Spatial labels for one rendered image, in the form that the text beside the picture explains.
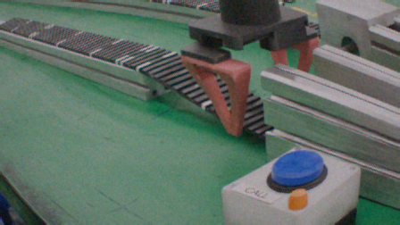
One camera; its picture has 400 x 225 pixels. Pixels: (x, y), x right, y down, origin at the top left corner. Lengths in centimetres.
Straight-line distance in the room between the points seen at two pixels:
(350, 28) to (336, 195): 33
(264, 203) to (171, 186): 18
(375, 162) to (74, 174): 30
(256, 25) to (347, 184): 22
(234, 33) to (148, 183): 14
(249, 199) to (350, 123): 13
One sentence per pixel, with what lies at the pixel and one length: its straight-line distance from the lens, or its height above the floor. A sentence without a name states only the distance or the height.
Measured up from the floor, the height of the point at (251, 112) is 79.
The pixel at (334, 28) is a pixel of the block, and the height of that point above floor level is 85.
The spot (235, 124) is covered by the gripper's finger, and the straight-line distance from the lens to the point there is 77.
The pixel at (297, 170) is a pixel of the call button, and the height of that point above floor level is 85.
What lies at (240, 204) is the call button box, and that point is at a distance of 58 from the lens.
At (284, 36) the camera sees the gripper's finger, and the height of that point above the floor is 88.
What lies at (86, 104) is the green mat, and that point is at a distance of 92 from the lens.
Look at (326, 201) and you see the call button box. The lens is 56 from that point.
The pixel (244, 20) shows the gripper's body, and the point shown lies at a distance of 75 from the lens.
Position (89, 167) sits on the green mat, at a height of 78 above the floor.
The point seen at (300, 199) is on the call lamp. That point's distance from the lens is 54.
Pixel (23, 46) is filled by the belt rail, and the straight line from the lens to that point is 119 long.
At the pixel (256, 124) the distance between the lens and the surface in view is 80.
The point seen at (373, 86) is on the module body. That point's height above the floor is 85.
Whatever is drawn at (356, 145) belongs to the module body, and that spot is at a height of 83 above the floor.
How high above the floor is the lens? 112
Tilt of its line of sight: 23 degrees down
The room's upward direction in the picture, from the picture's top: 7 degrees counter-clockwise
